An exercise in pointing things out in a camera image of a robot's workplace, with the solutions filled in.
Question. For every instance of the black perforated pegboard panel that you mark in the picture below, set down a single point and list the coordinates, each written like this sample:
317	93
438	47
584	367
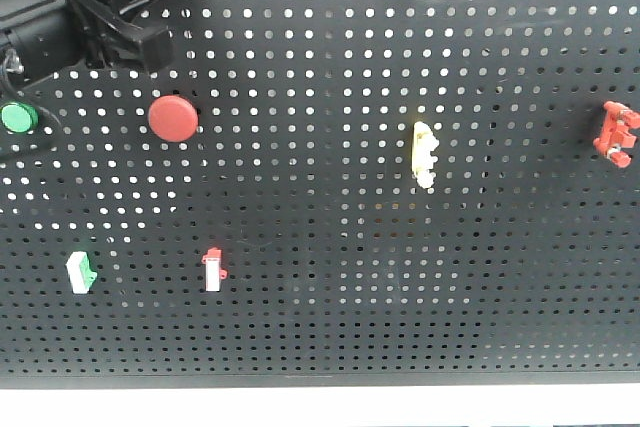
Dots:
519	265

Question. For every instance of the red rocker switch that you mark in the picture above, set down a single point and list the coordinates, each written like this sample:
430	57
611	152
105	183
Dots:
214	271

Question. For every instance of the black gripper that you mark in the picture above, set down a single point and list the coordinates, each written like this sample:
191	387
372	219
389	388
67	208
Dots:
41	37

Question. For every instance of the yellow toggle clamp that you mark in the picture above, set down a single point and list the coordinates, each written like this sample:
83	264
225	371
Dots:
423	160

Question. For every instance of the green rocker switch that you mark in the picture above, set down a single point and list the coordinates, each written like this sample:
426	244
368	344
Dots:
80	273

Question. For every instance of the white height-adjustable desk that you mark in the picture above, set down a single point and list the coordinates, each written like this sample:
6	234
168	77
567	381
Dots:
542	405

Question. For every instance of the green push button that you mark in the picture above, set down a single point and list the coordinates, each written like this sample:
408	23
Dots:
19	117

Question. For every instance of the red toggle clamp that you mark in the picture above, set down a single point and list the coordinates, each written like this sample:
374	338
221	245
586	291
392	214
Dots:
615	135

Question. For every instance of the lower red push button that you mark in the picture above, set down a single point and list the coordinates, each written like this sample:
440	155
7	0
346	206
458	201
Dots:
173	118

